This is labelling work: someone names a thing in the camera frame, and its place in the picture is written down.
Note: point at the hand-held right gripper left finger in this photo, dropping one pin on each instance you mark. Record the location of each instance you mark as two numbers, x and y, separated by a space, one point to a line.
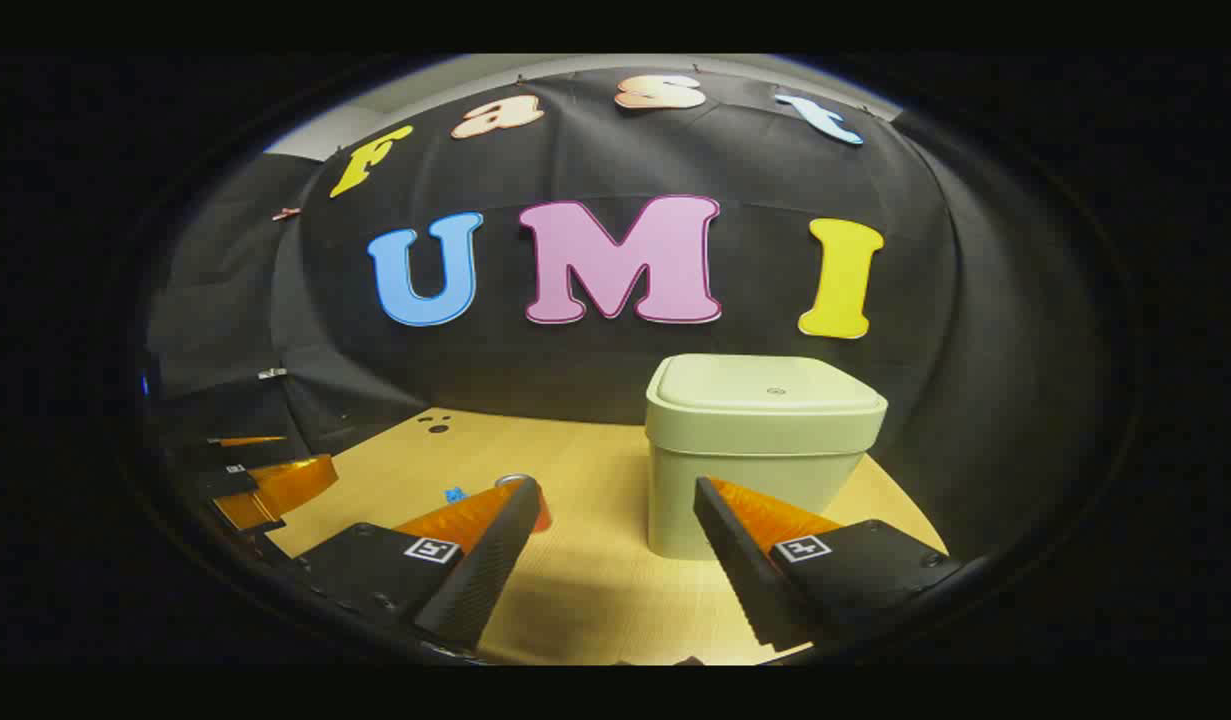
485 580

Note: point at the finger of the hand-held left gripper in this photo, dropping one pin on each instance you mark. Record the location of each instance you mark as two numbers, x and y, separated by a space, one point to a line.
245 441
295 482

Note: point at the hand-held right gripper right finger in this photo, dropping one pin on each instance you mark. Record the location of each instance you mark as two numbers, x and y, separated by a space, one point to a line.
745 570

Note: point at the red pop can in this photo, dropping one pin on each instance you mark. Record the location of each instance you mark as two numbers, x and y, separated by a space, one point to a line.
544 515

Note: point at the green desktop garbage bin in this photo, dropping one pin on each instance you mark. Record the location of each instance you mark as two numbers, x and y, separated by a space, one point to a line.
755 470

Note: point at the wooden desktop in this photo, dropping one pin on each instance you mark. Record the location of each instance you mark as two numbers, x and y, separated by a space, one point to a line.
595 560

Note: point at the black backdrop cloth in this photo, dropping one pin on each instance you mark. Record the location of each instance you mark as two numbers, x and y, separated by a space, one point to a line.
535 150

